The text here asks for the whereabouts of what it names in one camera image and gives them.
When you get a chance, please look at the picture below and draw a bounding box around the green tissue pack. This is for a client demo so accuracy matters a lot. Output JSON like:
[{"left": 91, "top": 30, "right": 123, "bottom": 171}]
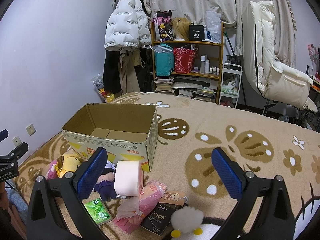
[{"left": 84, "top": 198, "right": 113, "bottom": 226}]

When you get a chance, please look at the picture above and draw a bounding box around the yellow dog plush toy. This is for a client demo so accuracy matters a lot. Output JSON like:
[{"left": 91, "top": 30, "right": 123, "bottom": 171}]
[{"left": 55, "top": 153, "right": 81, "bottom": 178}]

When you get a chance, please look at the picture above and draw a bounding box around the white-haired anime plush doll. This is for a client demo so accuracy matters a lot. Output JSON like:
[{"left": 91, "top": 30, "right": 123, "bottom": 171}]
[{"left": 93, "top": 160, "right": 117, "bottom": 201}]

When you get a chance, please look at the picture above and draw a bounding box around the pink towel roll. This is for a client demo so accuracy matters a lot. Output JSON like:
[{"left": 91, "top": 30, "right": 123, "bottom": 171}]
[{"left": 113, "top": 180, "right": 167, "bottom": 233}]

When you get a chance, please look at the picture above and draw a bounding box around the white fluffy duck plush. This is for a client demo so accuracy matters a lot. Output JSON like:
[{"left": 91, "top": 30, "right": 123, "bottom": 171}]
[{"left": 170, "top": 206, "right": 220, "bottom": 239}]

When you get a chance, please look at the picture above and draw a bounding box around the pink toilet paper roll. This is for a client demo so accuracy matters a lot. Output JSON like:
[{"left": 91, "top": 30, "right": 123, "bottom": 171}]
[{"left": 114, "top": 161, "right": 143, "bottom": 197}]

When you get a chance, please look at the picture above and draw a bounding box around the black Face tissue pack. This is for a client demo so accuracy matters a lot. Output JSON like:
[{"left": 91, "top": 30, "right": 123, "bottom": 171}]
[{"left": 140, "top": 203, "right": 181, "bottom": 236}]

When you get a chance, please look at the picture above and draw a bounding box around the pink white plush toy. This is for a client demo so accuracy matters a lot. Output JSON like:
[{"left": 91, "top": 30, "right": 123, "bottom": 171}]
[{"left": 44, "top": 155, "right": 63, "bottom": 179}]

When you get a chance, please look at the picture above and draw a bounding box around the person's left hand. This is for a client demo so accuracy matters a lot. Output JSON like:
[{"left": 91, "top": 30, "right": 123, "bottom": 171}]
[{"left": 0, "top": 182, "right": 9, "bottom": 210}]

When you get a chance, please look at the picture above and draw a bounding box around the bear paper tag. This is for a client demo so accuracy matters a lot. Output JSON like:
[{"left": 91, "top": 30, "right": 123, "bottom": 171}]
[{"left": 159, "top": 191, "right": 188, "bottom": 206}]

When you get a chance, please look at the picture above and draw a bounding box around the open cardboard box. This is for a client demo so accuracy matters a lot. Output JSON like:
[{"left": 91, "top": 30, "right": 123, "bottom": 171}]
[{"left": 61, "top": 103, "right": 158, "bottom": 172}]

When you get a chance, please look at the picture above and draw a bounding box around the bag of snacks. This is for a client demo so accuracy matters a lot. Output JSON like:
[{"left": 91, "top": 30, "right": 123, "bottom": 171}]
[{"left": 90, "top": 73, "right": 115, "bottom": 103}]

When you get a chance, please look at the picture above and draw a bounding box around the cream puffer coat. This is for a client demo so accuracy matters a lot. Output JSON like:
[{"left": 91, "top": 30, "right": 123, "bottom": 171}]
[{"left": 241, "top": 1, "right": 318, "bottom": 113}]

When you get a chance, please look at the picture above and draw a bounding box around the black hanging coat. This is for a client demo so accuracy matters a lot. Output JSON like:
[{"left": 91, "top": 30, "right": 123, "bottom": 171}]
[{"left": 103, "top": 50, "right": 121, "bottom": 94}]

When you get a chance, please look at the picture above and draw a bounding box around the white metal trolley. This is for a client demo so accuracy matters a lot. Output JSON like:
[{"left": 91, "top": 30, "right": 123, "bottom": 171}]
[{"left": 218, "top": 63, "right": 242, "bottom": 108}]

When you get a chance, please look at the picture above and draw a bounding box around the pile of magazines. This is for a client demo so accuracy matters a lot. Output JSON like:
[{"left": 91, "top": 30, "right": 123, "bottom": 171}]
[{"left": 171, "top": 75, "right": 219, "bottom": 102}]

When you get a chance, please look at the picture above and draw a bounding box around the beige trench coat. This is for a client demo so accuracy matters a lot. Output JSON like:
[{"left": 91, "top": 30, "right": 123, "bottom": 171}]
[{"left": 118, "top": 49, "right": 144, "bottom": 94}]

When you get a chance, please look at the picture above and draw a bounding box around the pink desk fan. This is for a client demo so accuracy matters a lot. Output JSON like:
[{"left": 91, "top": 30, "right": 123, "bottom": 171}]
[{"left": 308, "top": 44, "right": 318, "bottom": 60}]

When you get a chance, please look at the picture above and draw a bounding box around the stack of books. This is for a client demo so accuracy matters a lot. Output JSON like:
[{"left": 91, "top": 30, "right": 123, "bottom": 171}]
[{"left": 154, "top": 77, "right": 174, "bottom": 94}]

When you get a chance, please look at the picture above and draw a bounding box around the wooden shelf unit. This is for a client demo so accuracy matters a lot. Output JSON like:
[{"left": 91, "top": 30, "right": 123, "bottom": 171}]
[{"left": 151, "top": 23, "right": 223, "bottom": 103}]

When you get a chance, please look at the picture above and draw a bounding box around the red patterned bag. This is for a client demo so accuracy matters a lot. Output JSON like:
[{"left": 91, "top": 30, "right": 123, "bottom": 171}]
[{"left": 174, "top": 47, "right": 197, "bottom": 74}]

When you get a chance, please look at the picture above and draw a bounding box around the white puffer jacket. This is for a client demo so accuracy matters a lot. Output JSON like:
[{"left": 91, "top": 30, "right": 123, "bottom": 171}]
[{"left": 104, "top": 0, "right": 151, "bottom": 51}]

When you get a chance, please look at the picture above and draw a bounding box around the teal bag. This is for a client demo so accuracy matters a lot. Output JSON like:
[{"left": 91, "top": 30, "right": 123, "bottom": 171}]
[{"left": 153, "top": 43, "right": 174, "bottom": 77}]

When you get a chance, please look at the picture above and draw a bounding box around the black box number 40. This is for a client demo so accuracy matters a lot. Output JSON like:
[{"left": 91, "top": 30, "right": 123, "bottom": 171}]
[{"left": 189, "top": 24, "right": 204, "bottom": 41}]

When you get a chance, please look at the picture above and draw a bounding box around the clear plastic bag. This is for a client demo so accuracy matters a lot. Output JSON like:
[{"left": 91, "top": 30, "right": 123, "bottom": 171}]
[{"left": 206, "top": 11, "right": 221, "bottom": 43}]

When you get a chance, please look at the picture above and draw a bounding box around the pink black anime merchandise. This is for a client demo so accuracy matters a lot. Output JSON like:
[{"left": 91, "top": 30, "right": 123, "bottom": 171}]
[{"left": 152, "top": 10, "right": 173, "bottom": 42}]

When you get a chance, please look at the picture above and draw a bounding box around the blonde wig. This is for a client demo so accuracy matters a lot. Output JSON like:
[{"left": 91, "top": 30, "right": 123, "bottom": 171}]
[{"left": 171, "top": 17, "right": 191, "bottom": 41}]

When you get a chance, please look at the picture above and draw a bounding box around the beige curtain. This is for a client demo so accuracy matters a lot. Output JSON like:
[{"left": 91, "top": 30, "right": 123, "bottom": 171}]
[{"left": 145, "top": 0, "right": 297, "bottom": 67}]

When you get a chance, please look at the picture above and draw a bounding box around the lower wall socket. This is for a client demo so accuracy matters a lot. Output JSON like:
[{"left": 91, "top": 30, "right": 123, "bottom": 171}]
[{"left": 12, "top": 136, "right": 22, "bottom": 147}]

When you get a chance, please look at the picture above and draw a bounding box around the wall socket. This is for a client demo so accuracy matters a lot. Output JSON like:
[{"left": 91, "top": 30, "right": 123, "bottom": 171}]
[
  {"left": 25, "top": 124, "right": 36, "bottom": 136},
  {"left": 12, "top": 136, "right": 22, "bottom": 147}
]

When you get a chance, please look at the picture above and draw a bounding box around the upper wall socket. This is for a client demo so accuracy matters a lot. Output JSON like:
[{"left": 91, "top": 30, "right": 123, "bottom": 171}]
[{"left": 25, "top": 124, "right": 36, "bottom": 136}]

